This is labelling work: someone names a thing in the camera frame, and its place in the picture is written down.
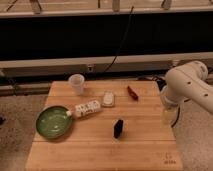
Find black eraser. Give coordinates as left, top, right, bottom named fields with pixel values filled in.
left=114, top=119, right=123, bottom=138

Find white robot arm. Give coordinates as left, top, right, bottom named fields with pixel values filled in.
left=160, top=61, right=213, bottom=125

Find small white soap dish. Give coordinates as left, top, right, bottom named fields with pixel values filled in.
left=102, top=92, right=115, bottom=107

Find red brown small object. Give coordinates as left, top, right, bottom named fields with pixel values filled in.
left=127, top=86, right=138, bottom=101

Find clear plastic cup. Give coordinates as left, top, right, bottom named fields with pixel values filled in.
left=68, top=74, right=85, bottom=95

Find white plastic bottle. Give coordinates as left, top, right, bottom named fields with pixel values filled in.
left=66, top=100, right=101, bottom=118

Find wooden table board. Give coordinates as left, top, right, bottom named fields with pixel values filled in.
left=26, top=81, right=182, bottom=171

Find green plate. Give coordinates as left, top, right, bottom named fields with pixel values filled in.
left=36, top=106, right=74, bottom=139

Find black cables on floor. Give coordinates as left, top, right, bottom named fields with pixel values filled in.
left=137, top=75, right=168, bottom=90

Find black hanging cable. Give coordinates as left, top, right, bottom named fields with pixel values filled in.
left=100, top=5, right=135, bottom=74

